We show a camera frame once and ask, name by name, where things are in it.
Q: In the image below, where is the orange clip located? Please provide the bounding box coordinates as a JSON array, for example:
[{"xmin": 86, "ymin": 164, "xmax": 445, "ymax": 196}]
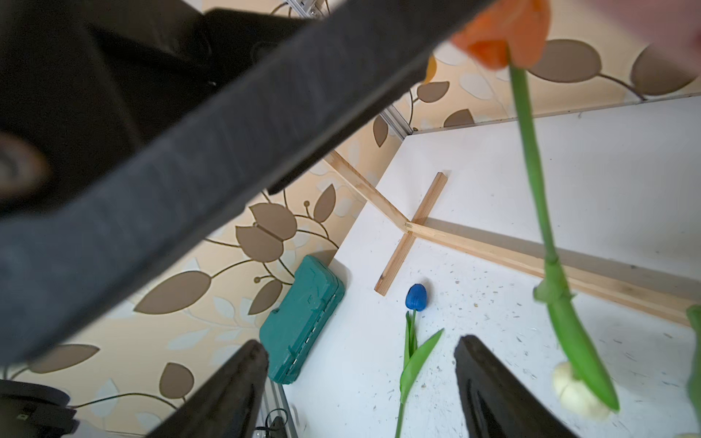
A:
[{"xmin": 450, "ymin": 0, "xmax": 551, "ymax": 71}]

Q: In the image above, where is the white tulip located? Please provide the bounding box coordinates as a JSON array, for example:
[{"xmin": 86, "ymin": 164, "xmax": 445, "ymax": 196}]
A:
[
  {"xmin": 509, "ymin": 65, "xmax": 620, "ymax": 421},
  {"xmin": 686, "ymin": 305, "xmax": 701, "ymax": 423}
]

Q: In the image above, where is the green tool case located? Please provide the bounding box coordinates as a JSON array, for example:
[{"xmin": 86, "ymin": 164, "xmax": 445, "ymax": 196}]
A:
[{"xmin": 259, "ymin": 255, "xmax": 345, "ymax": 384}]

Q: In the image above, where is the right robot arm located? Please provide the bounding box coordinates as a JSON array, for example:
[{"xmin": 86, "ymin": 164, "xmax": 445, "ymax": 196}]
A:
[{"xmin": 1, "ymin": 335, "xmax": 573, "ymax": 437}]

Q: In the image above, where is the blue tulip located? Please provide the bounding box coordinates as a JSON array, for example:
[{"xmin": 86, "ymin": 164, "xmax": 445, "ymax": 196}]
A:
[{"xmin": 395, "ymin": 284, "xmax": 444, "ymax": 438}]

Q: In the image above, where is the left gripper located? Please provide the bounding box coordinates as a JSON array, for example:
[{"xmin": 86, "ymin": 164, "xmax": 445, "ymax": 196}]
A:
[{"xmin": 1, "ymin": 1, "xmax": 486, "ymax": 364}]

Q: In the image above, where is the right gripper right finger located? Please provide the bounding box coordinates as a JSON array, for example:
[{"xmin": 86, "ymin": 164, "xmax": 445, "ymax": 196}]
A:
[{"xmin": 455, "ymin": 335, "xmax": 574, "ymax": 438}]

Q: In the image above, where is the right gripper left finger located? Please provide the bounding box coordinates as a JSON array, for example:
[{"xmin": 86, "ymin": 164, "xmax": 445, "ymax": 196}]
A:
[{"xmin": 149, "ymin": 341, "xmax": 268, "ymax": 438}]

